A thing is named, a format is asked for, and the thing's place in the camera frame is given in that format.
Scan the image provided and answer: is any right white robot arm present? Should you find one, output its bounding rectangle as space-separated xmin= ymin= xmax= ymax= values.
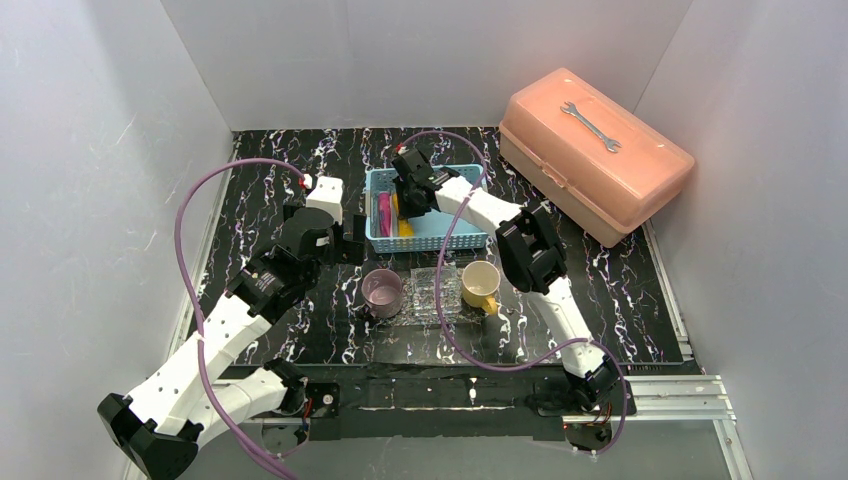
xmin=392 ymin=146 xmax=619 ymax=411

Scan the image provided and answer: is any clear glass tray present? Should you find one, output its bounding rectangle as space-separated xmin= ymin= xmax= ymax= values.
xmin=387 ymin=265 xmax=486 ymax=326

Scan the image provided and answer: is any yellow toothpaste tube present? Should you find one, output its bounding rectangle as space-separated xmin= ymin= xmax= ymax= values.
xmin=391 ymin=193 xmax=415 ymax=238

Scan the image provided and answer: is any aluminium rail frame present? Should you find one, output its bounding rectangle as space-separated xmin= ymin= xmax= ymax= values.
xmin=135 ymin=374 xmax=757 ymax=480

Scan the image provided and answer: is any pink toothpaste tube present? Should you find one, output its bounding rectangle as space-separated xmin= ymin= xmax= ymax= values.
xmin=377 ymin=192 xmax=393 ymax=237

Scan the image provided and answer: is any pink plastic toolbox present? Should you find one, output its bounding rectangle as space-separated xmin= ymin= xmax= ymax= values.
xmin=499 ymin=68 xmax=695 ymax=248

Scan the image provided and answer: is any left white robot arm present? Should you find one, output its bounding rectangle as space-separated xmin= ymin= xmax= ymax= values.
xmin=97 ymin=207 xmax=366 ymax=479

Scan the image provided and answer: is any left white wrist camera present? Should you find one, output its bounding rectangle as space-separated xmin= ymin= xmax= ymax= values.
xmin=305 ymin=176 xmax=344 ymax=225

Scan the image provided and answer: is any purple cable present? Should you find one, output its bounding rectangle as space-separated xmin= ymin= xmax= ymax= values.
xmin=396 ymin=129 xmax=629 ymax=457
xmin=173 ymin=157 xmax=313 ymax=480

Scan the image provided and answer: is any purple mug black rim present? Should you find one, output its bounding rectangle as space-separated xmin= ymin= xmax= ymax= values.
xmin=362 ymin=269 xmax=403 ymax=319

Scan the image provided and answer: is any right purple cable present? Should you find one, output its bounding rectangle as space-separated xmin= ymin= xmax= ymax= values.
xmin=396 ymin=129 xmax=629 ymax=457

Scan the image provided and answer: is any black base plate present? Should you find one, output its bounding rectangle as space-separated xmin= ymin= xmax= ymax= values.
xmin=261 ymin=362 xmax=637 ymax=444

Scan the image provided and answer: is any blue plastic basket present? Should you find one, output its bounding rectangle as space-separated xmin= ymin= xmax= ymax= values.
xmin=364 ymin=168 xmax=489 ymax=254

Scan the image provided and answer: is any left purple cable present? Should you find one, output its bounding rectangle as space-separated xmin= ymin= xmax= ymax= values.
xmin=173 ymin=157 xmax=313 ymax=480

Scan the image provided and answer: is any yellow mug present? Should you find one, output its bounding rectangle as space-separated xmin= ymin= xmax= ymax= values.
xmin=461 ymin=260 xmax=501 ymax=315

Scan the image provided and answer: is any silver wrench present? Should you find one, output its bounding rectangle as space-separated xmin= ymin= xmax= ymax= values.
xmin=560 ymin=101 xmax=621 ymax=154

